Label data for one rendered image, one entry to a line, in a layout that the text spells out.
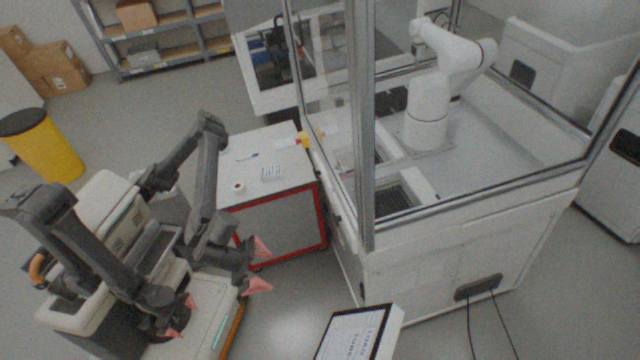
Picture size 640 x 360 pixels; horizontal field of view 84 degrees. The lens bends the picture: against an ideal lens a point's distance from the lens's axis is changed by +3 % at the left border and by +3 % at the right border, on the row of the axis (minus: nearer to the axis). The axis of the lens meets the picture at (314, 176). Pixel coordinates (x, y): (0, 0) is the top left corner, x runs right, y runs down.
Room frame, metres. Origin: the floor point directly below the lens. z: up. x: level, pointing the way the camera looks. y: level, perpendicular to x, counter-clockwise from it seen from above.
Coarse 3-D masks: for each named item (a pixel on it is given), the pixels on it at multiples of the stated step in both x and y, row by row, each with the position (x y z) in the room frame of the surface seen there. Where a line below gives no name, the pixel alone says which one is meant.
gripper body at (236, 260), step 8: (224, 248) 0.50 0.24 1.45; (232, 248) 0.51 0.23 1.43; (240, 248) 0.53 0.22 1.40; (224, 256) 0.48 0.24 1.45; (232, 256) 0.49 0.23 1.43; (240, 256) 0.49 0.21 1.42; (224, 264) 0.47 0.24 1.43; (232, 264) 0.47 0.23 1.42; (240, 264) 0.48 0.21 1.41; (248, 264) 0.48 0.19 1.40; (232, 272) 0.48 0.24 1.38; (240, 272) 0.46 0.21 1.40; (248, 272) 0.45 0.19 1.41; (232, 280) 0.46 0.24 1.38
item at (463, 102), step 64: (384, 0) 0.76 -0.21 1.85; (448, 0) 0.78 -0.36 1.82; (512, 0) 0.81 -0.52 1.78; (576, 0) 0.84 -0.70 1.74; (384, 64) 0.76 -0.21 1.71; (448, 64) 0.79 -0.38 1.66; (512, 64) 0.82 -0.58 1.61; (576, 64) 0.85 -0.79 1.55; (384, 128) 0.76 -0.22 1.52; (448, 128) 0.79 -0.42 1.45; (512, 128) 0.83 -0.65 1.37; (576, 128) 0.87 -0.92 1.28; (384, 192) 0.76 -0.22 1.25; (448, 192) 0.80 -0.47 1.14
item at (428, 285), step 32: (320, 192) 1.57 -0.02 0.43; (544, 224) 0.88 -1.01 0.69; (352, 256) 0.96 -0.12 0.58; (448, 256) 0.81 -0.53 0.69; (480, 256) 0.84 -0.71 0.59; (512, 256) 0.87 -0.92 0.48; (352, 288) 1.02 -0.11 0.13; (384, 288) 0.76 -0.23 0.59; (416, 288) 0.78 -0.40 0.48; (448, 288) 0.82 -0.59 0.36; (480, 288) 0.82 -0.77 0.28; (416, 320) 0.79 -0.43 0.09
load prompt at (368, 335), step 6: (366, 330) 0.38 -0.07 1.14; (372, 330) 0.36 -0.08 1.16; (366, 336) 0.36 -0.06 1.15; (372, 336) 0.35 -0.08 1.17; (360, 342) 0.35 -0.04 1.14; (366, 342) 0.34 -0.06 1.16; (360, 348) 0.33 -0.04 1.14; (366, 348) 0.32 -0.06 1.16; (360, 354) 0.32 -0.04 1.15; (366, 354) 0.31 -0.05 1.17
